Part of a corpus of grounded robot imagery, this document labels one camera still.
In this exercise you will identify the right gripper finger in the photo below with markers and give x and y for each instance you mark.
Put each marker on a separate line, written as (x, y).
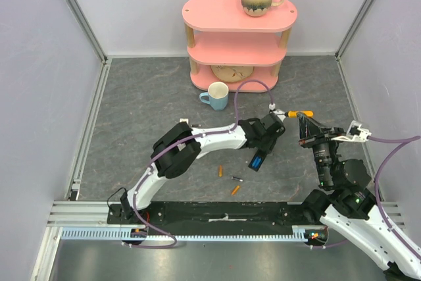
(314, 128)
(305, 124)

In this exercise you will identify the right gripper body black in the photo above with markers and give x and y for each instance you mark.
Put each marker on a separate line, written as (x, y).
(317, 137)

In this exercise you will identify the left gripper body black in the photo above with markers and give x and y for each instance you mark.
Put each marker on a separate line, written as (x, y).
(268, 141)

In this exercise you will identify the orange handled screwdriver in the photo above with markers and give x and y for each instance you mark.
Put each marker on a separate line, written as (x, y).
(294, 114)

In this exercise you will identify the black remote control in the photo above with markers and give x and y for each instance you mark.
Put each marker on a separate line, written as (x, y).
(261, 154)

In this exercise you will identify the slim white remote control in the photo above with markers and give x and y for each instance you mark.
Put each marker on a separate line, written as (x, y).
(186, 120)

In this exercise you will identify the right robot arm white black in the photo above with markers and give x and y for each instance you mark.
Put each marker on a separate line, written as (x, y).
(344, 203)

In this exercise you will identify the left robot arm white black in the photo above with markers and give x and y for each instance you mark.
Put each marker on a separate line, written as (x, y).
(178, 149)

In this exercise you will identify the blue battery right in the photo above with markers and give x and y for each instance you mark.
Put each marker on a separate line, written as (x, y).
(259, 164)

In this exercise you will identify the blue battery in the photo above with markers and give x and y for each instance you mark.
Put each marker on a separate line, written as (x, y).
(259, 164)
(255, 163)

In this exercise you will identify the blue battery left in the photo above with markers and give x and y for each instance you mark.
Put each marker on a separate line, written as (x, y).
(255, 163)

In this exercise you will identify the light blue mug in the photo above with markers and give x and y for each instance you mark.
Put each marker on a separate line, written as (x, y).
(216, 96)

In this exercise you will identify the beige patterned plate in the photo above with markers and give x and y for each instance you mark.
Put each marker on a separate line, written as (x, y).
(231, 74)

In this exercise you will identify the pink three tier shelf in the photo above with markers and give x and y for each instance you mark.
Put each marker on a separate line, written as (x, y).
(219, 32)

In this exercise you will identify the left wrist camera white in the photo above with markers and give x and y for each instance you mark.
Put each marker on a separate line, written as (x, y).
(276, 114)

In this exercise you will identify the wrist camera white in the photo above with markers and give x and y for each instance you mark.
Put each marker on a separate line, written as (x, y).
(355, 133)
(276, 114)

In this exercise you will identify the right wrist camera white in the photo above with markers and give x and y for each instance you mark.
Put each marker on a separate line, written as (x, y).
(355, 133)

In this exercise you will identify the light blue cable duct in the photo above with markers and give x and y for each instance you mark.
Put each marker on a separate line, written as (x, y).
(293, 234)

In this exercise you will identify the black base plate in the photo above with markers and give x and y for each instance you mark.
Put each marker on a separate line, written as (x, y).
(181, 217)

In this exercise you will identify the right aluminium frame post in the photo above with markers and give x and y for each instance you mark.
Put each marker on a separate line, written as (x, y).
(354, 27)

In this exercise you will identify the aluminium frame post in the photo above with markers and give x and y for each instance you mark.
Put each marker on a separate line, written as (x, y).
(87, 29)
(354, 27)

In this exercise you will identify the left aluminium frame post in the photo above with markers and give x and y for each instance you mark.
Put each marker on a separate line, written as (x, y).
(87, 29)

